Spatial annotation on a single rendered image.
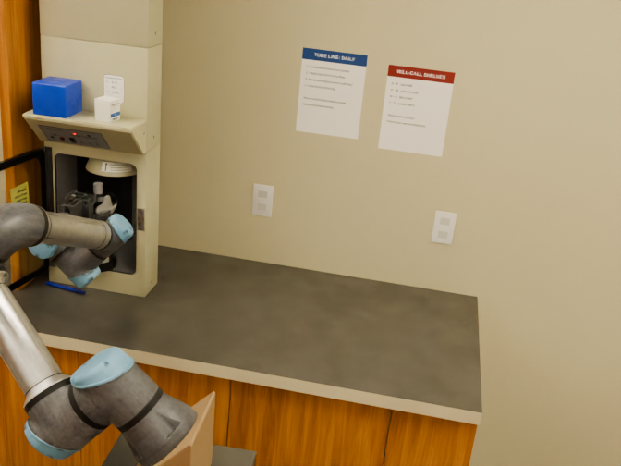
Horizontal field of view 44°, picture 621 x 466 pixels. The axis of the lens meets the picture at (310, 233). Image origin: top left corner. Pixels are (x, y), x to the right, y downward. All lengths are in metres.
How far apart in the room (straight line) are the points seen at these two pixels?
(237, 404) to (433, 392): 0.55
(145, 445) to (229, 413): 0.67
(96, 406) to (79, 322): 0.77
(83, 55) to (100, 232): 0.57
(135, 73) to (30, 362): 0.92
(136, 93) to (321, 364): 0.92
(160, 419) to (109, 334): 0.71
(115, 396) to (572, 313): 1.70
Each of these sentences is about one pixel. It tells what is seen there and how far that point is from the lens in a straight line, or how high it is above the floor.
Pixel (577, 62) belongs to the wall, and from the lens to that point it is 2.55.
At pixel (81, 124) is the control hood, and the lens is 2.24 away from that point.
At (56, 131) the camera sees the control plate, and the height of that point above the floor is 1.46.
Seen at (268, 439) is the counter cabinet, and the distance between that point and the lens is 2.29.
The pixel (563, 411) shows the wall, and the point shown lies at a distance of 3.00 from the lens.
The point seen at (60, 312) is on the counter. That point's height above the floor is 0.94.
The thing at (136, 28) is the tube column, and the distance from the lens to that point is 2.25.
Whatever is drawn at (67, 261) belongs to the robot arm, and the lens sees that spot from 2.12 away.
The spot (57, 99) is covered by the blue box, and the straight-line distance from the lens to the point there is 2.27.
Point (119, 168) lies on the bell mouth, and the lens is 2.40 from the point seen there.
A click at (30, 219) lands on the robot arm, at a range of 1.78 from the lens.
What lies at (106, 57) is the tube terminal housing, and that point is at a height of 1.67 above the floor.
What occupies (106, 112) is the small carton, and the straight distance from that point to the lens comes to 2.24.
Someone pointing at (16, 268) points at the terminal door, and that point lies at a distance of 2.44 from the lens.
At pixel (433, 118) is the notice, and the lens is 2.56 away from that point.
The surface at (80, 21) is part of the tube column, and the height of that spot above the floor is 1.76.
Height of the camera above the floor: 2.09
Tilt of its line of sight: 22 degrees down
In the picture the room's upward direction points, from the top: 6 degrees clockwise
